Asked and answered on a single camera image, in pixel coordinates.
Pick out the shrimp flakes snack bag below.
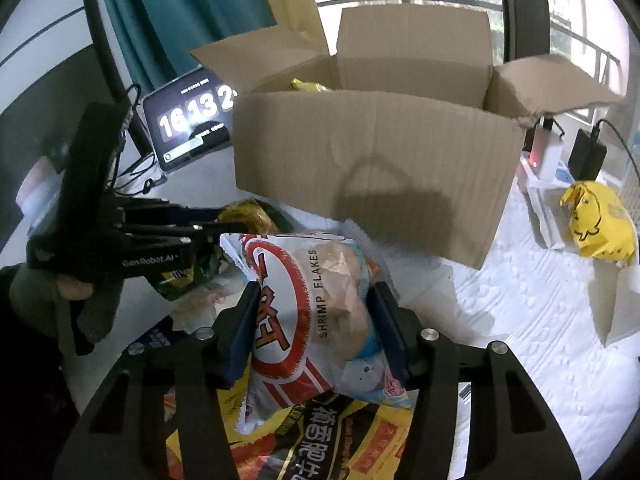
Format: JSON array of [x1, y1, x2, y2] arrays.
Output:
[[220, 233, 412, 434]]

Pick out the yellow black chips bag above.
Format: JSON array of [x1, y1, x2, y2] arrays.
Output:
[[164, 358, 417, 480]]

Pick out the gloved left hand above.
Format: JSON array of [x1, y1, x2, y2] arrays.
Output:
[[9, 263, 124, 356]]

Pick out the tablet showing clock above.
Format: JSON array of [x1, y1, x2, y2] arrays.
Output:
[[142, 67, 236, 174]]

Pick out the dark brown snack bag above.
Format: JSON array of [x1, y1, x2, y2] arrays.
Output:
[[150, 198, 281, 304]]

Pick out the yellow duck snack pack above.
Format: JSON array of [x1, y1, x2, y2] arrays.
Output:
[[560, 181, 637, 263]]

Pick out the teal curtain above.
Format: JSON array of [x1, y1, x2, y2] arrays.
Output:
[[105, 0, 276, 94]]

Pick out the yellow snack bag in box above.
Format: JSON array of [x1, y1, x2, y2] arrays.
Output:
[[291, 78, 330, 92]]

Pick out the white power bank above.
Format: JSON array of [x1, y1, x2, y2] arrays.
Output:
[[528, 126, 563, 182]]

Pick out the black power bank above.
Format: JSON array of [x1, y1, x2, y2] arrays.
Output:
[[567, 128, 606, 181]]

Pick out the brown cardboard box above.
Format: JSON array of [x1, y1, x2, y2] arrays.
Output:
[[193, 4, 620, 269]]

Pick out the black charging cable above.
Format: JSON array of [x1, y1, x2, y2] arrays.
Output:
[[106, 82, 170, 198]]

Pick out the black window frame post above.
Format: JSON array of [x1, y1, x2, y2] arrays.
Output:
[[502, 0, 550, 63]]

